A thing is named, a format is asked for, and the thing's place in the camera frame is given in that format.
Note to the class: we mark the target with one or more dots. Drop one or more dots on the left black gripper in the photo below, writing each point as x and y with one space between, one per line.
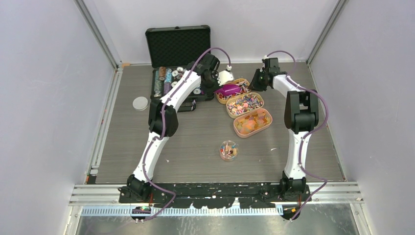
211 91

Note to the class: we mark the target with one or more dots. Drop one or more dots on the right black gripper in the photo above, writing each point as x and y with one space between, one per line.
254 85

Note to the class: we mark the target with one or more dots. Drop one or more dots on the magenta plastic scoop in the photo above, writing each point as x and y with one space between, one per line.
228 89

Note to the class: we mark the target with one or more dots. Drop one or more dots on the clear round plastic jar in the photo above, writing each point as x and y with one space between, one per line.
228 151

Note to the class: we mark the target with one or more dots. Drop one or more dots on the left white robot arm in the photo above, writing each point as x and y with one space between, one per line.
163 124

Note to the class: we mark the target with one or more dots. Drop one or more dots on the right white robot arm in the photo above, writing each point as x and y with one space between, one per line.
301 116

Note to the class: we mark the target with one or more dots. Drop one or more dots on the pink tray popsicle candies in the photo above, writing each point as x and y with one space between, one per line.
252 123

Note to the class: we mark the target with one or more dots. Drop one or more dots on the orange tray with lollipops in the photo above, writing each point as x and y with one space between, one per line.
244 85

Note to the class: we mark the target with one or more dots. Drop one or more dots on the beige tray swirl lollipops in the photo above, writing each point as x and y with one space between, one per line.
244 104

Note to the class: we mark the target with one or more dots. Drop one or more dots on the black poker chip case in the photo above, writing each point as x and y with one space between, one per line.
170 48

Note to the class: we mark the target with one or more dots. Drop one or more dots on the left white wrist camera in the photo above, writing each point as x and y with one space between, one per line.
225 76

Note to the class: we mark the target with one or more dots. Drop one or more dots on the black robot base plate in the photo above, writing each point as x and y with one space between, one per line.
212 195

